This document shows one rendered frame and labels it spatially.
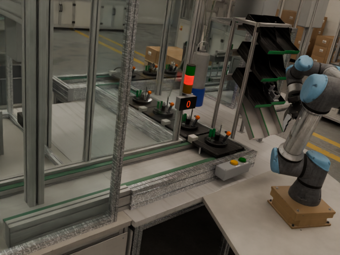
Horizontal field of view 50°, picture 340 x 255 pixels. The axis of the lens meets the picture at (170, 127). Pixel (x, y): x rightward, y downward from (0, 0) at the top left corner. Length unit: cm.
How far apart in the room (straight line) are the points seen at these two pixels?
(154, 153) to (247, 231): 65
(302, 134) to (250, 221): 46
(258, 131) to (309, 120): 80
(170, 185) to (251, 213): 40
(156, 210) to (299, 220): 65
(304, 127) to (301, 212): 41
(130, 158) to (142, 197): 30
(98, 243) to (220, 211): 58
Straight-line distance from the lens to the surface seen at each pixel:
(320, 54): 1063
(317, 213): 184
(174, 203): 176
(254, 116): 238
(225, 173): 193
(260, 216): 183
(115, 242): 165
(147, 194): 169
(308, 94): 150
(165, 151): 204
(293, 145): 168
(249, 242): 165
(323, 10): 381
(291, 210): 180
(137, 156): 193
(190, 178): 185
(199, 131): 229
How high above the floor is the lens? 184
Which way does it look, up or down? 22 degrees down
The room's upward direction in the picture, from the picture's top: 9 degrees clockwise
